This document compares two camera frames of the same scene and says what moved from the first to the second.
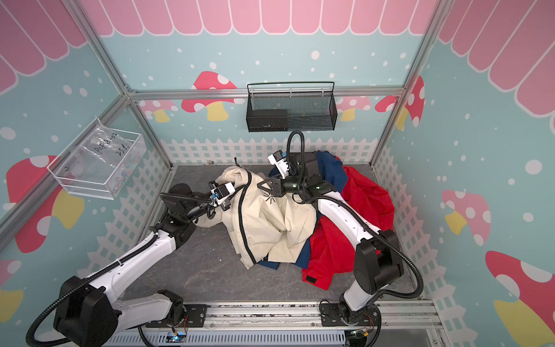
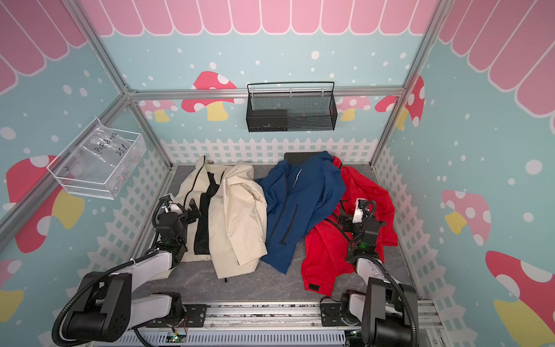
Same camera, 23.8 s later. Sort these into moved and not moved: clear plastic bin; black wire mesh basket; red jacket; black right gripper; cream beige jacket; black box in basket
Moved: black right gripper; cream beige jacket
Not moved: black box in basket; black wire mesh basket; clear plastic bin; red jacket
